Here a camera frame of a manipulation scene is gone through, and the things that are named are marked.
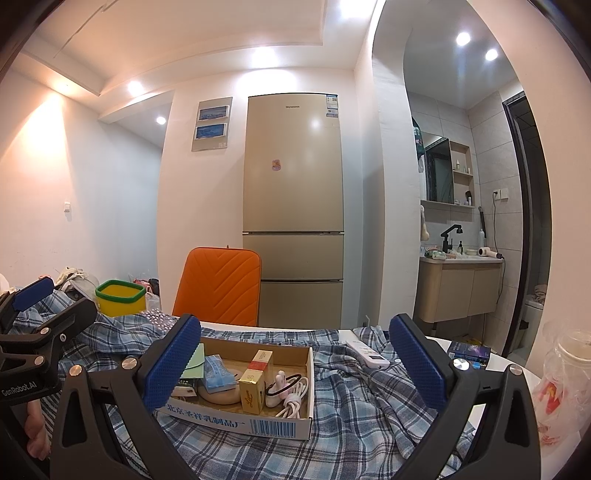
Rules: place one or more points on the red pink bag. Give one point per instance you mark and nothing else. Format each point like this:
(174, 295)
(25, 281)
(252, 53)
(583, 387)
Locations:
(147, 284)

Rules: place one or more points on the person's left hand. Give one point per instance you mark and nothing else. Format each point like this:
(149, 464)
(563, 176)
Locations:
(37, 429)

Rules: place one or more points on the grey wall electrical panel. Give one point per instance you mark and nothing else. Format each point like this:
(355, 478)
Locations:
(212, 124)

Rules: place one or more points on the blue tissue packet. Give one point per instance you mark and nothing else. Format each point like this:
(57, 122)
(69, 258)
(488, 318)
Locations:
(219, 374)

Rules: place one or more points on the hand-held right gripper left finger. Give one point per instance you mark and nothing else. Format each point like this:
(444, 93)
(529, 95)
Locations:
(173, 364)

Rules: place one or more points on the gold box with red band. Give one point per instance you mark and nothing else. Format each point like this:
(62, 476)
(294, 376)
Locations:
(251, 392)

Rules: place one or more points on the dark door frame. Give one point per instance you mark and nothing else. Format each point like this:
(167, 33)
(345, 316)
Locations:
(517, 207)

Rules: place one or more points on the cardboard box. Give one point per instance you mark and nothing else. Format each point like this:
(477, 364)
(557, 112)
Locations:
(277, 427)

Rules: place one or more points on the clear red printed plastic bag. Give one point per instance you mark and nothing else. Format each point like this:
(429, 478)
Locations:
(554, 406)

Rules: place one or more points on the beige bathroom vanity cabinet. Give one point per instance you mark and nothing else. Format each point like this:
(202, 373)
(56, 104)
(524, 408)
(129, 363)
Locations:
(457, 286)

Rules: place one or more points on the dark blue box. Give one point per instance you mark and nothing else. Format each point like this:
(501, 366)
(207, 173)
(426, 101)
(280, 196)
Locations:
(471, 353)

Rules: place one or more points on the beige refrigerator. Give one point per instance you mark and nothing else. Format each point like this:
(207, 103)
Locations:
(293, 184)

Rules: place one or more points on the orange quilted chair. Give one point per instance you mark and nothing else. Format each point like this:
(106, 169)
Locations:
(217, 286)

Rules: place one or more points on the white wall socket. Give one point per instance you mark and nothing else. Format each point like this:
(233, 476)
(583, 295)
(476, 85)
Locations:
(500, 194)

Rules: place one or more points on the sequined patterned cloth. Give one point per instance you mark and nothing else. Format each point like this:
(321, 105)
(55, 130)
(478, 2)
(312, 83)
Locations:
(157, 316)

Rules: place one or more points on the white remote control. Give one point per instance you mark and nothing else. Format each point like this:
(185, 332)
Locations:
(369, 355)

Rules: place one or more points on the yellow container with green rim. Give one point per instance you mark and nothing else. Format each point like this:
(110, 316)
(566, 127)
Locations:
(117, 304)

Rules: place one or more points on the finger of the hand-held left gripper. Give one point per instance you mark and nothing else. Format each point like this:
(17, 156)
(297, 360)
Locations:
(64, 323)
(32, 293)

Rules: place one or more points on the white grey bag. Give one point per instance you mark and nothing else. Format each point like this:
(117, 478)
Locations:
(81, 281)

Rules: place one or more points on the white hair dryer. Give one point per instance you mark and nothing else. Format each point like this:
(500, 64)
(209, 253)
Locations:
(485, 251)

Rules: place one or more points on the clear plastic cup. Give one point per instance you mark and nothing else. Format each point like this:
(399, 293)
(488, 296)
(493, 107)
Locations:
(575, 355)

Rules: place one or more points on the green packet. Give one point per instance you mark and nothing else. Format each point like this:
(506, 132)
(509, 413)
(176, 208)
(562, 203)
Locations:
(196, 364)

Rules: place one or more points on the round tan slotted coaster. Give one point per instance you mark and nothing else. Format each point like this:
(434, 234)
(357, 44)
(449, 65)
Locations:
(221, 398)

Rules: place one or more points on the black faucet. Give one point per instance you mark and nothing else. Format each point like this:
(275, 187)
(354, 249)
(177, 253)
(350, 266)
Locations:
(445, 237)

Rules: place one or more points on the bathroom mirror cabinet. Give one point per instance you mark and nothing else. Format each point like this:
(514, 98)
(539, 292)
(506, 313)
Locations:
(438, 170)

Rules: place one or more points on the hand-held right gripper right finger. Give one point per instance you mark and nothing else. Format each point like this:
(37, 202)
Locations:
(420, 364)

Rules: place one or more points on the white printed packet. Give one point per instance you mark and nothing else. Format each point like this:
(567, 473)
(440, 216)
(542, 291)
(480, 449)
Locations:
(184, 391)

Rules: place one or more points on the blue plaid shirt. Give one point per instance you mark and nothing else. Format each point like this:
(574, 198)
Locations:
(351, 415)

